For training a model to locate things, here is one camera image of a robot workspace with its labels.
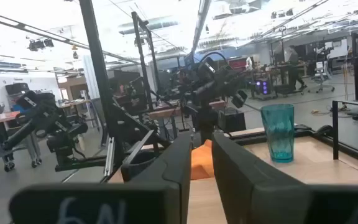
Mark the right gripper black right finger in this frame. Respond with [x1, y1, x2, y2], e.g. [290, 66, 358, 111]
[211, 132, 358, 224]

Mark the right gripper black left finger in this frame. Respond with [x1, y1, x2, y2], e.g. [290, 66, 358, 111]
[8, 133, 193, 224]

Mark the computer tower with purple lights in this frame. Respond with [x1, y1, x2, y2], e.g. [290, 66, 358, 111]
[254, 78, 272, 96]

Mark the orange cloth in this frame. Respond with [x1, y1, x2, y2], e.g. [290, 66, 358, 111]
[190, 139, 215, 181]

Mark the person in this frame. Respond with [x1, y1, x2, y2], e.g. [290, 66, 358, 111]
[286, 45, 308, 91]

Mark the grey office chair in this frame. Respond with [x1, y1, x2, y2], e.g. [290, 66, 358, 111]
[308, 59, 336, 95]

